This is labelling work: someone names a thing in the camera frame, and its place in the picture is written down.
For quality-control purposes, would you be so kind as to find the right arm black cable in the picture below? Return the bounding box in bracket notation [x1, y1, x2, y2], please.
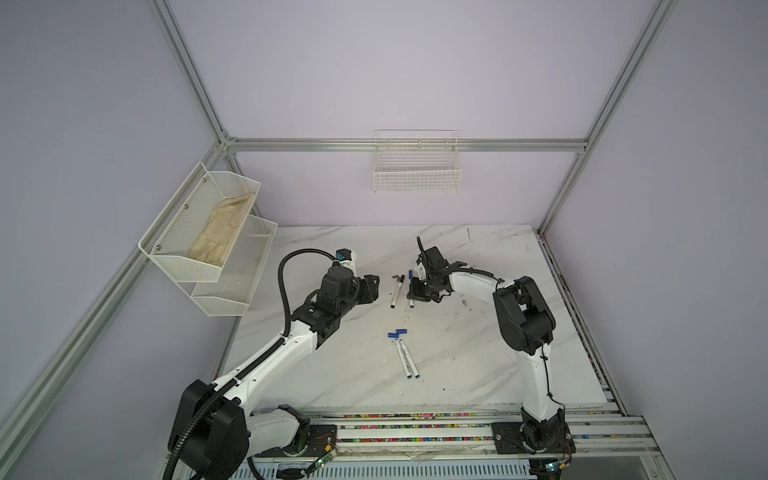
[416, 235, 505, 286]

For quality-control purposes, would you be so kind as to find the lower white mesh shelf basket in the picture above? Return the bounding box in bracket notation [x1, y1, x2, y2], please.
[191, 215, 278, 317]

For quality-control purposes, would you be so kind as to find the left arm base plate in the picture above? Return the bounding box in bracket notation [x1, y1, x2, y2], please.
[255, 425, 338, 458]

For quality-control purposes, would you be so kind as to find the upper white mesh shelf basket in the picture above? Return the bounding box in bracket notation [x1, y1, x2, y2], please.
[138, 163, 260, 283]

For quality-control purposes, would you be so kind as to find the white wire wall basket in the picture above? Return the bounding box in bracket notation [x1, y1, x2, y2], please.
[373, 129, 463, 194]

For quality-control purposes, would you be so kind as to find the aluminium rail base frame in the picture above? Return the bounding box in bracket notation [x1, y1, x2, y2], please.
[157, 371, 676, 480]

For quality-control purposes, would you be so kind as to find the white mesh shelf basket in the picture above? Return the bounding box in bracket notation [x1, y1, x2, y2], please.
[191, 215, 278, 317]
[138, 163, 260, 283]

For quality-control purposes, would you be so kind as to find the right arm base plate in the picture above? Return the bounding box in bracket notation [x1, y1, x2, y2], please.
[491, 421, 576, 456]

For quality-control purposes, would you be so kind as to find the white marker pen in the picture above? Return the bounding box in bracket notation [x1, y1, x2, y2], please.
[394, 339, 413, 379]
[407, 270, 415, 309]
[390, 275, 405, 309]
[400, 341, 420, 379]

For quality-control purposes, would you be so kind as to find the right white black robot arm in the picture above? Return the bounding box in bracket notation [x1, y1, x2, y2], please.
[408, 245, 566, 452]

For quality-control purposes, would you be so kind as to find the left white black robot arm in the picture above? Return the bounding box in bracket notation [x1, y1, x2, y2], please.
[162, 262, 380, 479]

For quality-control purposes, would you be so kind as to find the beige cloth in basket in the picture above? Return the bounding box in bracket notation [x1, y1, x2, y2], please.
[188, 194, 256, 267]

